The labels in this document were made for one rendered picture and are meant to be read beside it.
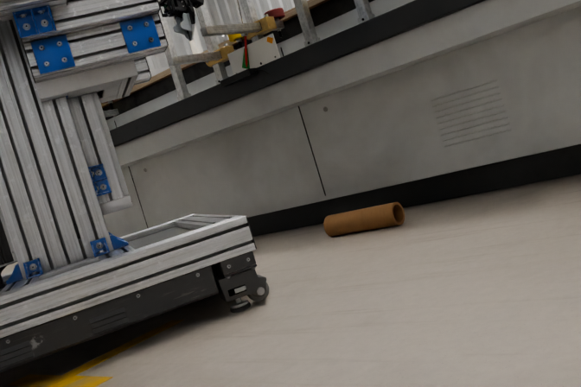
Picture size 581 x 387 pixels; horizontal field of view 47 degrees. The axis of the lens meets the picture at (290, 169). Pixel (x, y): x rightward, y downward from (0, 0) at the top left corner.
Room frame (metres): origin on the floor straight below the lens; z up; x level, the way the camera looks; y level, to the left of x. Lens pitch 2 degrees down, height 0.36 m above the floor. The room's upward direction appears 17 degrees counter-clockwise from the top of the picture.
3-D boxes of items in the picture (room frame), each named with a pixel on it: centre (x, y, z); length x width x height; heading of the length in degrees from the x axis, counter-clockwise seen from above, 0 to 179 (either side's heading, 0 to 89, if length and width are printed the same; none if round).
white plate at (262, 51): (2.65, 0.01, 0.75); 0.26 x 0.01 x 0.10; 49
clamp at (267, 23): (2.64, -0.04, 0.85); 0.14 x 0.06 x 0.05; 49
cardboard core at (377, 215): (2.36, -0.19, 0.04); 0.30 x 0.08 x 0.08; 49
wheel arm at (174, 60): (2.74, 0.18, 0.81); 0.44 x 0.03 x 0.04; 139
